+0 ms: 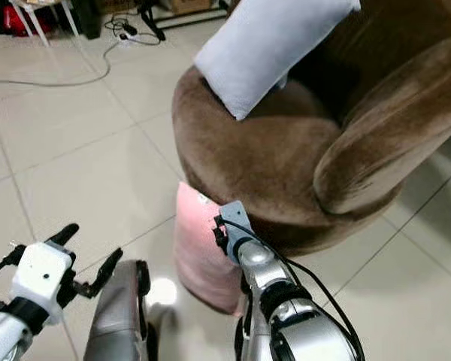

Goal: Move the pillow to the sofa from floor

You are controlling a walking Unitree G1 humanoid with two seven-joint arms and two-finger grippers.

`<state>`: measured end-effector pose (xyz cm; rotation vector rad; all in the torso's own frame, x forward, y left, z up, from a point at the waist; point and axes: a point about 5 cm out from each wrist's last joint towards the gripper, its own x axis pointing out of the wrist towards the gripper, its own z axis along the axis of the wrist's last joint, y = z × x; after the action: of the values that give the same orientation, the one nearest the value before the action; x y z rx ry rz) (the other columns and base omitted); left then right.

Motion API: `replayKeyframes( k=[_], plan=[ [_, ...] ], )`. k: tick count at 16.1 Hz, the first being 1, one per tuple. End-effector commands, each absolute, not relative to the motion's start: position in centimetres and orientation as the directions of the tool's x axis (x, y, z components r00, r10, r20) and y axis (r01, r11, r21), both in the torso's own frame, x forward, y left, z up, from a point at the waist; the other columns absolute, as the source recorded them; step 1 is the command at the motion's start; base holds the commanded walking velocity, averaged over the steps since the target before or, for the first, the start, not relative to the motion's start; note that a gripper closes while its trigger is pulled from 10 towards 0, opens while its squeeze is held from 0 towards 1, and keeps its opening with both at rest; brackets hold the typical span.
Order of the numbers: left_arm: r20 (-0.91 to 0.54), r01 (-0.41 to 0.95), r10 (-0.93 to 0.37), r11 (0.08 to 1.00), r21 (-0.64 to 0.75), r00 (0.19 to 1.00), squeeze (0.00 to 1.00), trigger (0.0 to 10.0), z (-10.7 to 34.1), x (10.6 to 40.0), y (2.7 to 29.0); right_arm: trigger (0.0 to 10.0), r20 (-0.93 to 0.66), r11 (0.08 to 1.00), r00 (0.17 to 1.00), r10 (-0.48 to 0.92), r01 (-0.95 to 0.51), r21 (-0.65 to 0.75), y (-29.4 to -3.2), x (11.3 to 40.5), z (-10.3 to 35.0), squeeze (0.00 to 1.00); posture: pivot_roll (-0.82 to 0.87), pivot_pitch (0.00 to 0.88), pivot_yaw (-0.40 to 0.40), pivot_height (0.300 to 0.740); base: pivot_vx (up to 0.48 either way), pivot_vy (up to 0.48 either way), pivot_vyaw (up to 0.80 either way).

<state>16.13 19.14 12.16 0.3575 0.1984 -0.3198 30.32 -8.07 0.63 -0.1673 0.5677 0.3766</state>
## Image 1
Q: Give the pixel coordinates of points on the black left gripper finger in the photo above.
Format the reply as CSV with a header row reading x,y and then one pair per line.
x,y
65,234
105,272

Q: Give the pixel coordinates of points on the pink pillow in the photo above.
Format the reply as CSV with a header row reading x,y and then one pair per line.
x,y
199,256

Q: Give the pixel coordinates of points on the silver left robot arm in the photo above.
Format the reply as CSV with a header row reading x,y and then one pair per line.
x,y
4,342

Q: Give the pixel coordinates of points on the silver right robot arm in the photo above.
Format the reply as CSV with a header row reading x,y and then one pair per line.
x,y
308,331

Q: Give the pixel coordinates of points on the brown velvet sofa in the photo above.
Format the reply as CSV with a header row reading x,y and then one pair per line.
x,y
263,150

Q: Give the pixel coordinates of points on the white pillow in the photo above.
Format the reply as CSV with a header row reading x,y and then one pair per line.
x,y
270,45

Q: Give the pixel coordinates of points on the black clothes rack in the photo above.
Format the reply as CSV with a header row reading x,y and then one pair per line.
x,y
152,24

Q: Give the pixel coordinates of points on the white plastic stool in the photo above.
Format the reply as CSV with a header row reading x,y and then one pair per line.
x,y
45,4

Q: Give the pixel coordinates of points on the small cardboard box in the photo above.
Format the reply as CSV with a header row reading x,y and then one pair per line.
x,y
188,6

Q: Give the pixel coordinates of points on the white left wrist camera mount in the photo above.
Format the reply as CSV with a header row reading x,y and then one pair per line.
x,y
41,277

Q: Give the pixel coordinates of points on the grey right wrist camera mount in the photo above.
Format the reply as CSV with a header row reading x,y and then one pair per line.
x,y
237,218

